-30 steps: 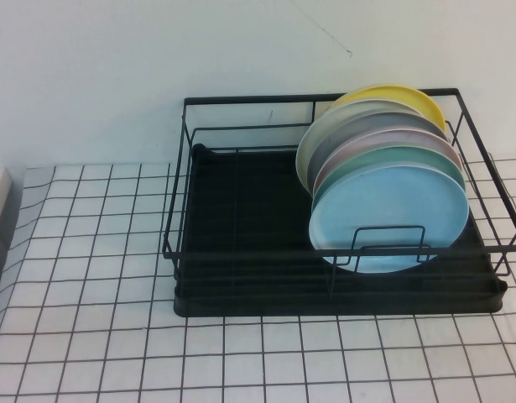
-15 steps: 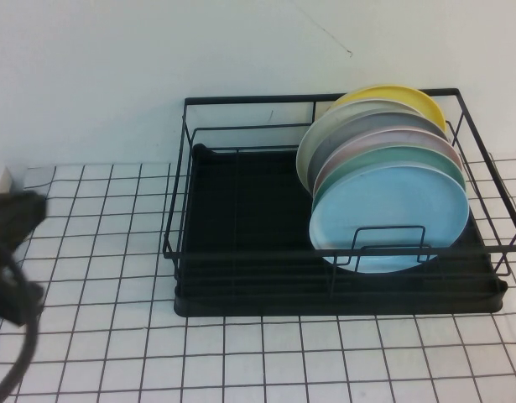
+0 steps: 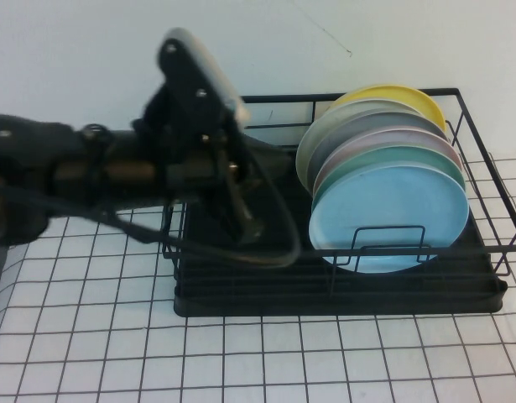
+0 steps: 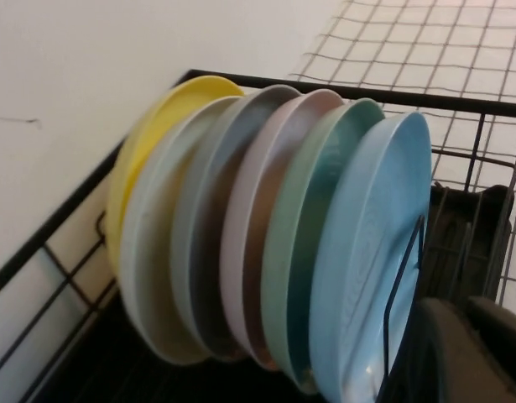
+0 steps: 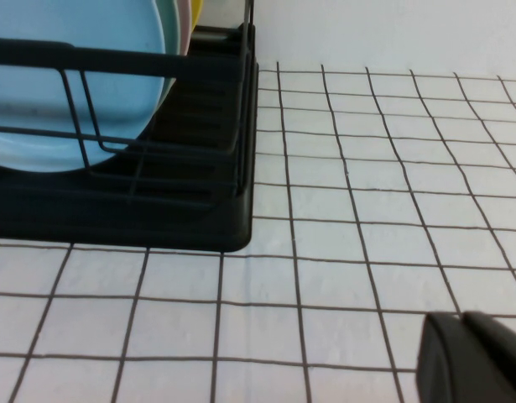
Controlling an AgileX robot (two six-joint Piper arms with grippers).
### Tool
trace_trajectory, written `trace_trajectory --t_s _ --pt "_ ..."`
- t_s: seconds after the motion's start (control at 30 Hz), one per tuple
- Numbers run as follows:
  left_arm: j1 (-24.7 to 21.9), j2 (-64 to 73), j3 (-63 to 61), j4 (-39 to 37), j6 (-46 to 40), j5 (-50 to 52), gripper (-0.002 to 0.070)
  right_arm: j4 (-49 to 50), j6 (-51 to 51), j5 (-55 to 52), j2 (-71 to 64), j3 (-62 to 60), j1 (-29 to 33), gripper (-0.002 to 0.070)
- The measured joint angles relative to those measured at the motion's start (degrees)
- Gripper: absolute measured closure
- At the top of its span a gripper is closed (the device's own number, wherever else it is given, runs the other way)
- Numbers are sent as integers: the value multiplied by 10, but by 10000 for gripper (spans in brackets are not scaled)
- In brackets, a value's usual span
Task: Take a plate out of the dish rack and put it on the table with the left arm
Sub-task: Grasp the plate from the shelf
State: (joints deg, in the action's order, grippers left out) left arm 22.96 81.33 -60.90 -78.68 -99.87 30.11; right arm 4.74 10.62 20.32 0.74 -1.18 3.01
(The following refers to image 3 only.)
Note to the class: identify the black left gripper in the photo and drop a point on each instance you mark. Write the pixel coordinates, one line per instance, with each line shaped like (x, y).
(190, 168)

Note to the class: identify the light blue plate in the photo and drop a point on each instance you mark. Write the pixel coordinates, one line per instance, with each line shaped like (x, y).
(387, 201)

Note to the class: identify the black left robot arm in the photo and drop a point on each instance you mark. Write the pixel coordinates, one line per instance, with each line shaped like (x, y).
(39, 151)

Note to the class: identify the cream white plate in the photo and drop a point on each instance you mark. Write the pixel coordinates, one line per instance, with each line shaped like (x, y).
(307, 151)

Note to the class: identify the grey plate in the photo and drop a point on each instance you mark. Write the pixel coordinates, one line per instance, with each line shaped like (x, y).
(387, 119)

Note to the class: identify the green plate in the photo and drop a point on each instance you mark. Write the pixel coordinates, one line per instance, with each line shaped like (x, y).
(408, 157)

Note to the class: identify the pink plate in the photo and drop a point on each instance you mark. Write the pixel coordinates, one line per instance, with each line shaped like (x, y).
(408, 138)

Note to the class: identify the yellow plate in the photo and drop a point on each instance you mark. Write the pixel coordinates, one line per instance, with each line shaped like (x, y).
(408, 94)

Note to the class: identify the black plastic drip tray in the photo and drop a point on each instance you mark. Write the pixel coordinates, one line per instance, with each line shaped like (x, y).
(366, 294)

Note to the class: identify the white black-grid tablecloth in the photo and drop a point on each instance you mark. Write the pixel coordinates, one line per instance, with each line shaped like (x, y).
(115, 357)

